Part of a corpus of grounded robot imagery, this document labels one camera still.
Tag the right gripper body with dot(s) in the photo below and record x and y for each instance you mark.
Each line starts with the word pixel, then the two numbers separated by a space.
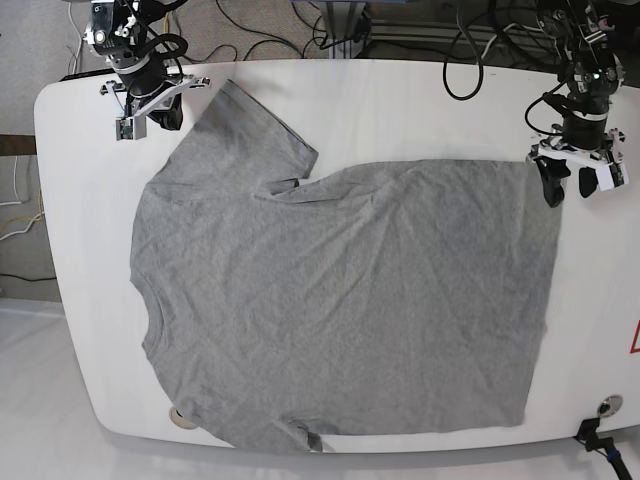
pixel 149 88

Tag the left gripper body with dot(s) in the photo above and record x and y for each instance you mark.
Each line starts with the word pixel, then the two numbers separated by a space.
pixel 582 140

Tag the grey t-shirt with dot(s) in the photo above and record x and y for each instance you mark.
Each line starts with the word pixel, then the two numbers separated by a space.
pixel 386 298

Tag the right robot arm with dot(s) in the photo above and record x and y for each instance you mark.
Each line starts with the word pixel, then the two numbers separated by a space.
pixel 121 32

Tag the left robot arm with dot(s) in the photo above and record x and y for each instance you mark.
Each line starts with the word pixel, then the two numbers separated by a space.
pixel 589 71

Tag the black flat bar on floor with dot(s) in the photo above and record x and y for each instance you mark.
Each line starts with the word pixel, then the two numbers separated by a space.
pixel 88 74

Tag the red warning sticker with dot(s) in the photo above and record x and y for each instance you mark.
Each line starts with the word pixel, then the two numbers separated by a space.
pixel 635 346

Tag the table grommet near right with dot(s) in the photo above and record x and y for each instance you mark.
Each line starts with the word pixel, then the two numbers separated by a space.
pixel 610 406

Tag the table grommet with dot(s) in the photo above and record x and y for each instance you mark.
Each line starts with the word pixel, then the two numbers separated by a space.
pixel 179 420
pixel 610 406

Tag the table grommet near left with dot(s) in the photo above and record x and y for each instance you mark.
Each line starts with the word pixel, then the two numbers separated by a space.
pixel 179 420

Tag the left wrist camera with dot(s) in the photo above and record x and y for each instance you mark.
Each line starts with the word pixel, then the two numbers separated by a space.
pixel 611 176

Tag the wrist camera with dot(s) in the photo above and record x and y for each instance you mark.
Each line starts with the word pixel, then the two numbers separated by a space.
pixel 131 128
pixel 611 176

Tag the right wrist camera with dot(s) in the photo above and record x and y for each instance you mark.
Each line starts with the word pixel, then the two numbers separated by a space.
pixel 131 128

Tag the metal frame table leg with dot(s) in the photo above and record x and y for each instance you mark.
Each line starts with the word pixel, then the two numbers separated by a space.
pixel 347 28

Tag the black clamp with cable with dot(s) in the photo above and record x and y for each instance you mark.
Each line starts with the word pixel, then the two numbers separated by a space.
pixel 588 437

